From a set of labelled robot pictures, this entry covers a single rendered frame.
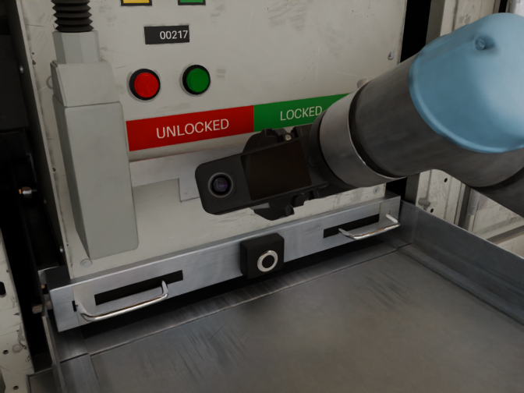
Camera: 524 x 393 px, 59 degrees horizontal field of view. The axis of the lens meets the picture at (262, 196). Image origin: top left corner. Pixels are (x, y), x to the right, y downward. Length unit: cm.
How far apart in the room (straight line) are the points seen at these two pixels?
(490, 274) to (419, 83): 48
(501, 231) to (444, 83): 77
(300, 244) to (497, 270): 27
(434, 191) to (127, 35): 53
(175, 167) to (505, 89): 36
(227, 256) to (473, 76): 45
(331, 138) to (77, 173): 22
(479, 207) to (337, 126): 57
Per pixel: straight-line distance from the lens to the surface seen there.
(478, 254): 74
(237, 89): 58
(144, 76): 53
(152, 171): 52
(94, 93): 42
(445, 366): 60
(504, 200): 35
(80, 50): 43
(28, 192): 100
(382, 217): 79
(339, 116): 35
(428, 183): 80
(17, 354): 59
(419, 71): 29
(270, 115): 61
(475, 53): 27
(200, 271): 63
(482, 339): 65
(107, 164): 43
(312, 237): 71
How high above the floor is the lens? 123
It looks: 24 degrees down
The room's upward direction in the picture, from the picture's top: straight up
